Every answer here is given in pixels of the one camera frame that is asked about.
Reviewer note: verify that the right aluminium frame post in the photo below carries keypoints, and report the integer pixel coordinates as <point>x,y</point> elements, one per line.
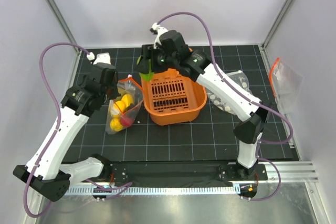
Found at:
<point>280,17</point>

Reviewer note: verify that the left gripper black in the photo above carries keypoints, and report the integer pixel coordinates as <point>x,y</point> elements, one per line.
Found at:
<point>115,93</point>

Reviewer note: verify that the yellow lemon toy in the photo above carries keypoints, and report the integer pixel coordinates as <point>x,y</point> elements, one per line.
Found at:
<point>128,100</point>

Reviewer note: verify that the green fruit toy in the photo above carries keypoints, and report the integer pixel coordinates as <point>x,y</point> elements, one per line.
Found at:
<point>144,68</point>

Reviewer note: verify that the single clear zip bag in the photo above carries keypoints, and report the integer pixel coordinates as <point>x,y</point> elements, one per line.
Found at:
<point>127,85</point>

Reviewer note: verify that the white slotted cable duct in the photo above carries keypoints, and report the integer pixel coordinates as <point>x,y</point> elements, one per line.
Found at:
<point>86,189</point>

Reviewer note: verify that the red apple toy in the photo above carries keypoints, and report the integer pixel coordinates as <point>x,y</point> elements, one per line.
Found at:
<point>126,121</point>

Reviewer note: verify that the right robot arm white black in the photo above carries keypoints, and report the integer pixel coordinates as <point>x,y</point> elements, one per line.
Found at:
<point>202,69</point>

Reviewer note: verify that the zip bag on right wall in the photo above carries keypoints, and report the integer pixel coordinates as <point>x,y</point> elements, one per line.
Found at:
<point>285,84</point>

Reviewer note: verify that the yellow mango toy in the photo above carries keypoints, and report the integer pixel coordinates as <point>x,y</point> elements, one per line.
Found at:
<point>117,109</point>

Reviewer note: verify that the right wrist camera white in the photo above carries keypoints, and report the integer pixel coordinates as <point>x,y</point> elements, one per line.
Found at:
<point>157,30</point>

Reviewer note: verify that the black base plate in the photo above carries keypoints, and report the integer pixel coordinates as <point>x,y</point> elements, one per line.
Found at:
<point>180,174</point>

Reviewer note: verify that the orange plastic basket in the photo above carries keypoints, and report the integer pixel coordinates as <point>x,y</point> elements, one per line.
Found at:
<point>171,98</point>

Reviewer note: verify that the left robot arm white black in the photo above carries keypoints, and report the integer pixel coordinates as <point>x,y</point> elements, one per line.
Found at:
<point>45,172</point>

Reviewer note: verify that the aluminium rail profile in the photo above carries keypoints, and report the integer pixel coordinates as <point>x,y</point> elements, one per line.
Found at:
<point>296,172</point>

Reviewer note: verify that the black grid mat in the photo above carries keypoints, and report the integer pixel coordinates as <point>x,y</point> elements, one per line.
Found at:
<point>208,137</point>

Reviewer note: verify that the left aluminium frame post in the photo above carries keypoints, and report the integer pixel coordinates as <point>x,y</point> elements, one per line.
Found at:
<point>61,21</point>

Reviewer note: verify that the yellow pear toy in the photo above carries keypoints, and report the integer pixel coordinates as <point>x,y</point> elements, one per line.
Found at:
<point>115,125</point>

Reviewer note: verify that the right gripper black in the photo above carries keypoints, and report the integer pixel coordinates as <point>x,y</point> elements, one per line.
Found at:
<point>147,53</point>

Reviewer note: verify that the aluminium frame post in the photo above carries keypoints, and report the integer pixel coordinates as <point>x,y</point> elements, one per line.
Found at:
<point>280,17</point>
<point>61,21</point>

